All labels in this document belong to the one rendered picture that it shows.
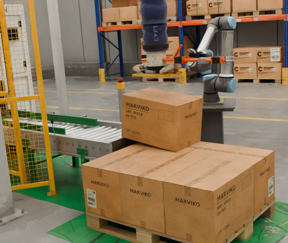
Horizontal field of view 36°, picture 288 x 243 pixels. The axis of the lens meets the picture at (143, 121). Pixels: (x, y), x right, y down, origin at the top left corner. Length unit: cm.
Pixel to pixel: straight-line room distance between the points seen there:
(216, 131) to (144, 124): 103
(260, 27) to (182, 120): 888
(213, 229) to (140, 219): 61
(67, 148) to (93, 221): 96
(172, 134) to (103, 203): 80
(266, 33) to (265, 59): 146
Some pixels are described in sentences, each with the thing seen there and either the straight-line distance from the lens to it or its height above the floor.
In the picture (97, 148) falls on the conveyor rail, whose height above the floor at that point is 53.
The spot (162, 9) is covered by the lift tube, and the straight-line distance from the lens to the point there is 379.
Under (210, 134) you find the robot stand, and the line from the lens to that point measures 463.
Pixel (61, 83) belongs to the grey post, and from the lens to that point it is 723.
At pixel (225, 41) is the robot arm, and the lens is 444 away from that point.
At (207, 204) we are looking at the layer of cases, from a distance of 293.
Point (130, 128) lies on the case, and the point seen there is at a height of 71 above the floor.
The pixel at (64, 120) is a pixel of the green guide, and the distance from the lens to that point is 517.
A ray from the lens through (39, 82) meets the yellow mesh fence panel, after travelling 432.
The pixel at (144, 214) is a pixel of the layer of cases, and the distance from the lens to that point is 329.
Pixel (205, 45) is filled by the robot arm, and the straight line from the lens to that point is 433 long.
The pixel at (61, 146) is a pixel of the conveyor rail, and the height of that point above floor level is 48.
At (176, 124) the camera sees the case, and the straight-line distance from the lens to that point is 364.
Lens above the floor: 160
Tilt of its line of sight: 12 degrees down
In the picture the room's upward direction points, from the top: 4 degrees counter-clockwise
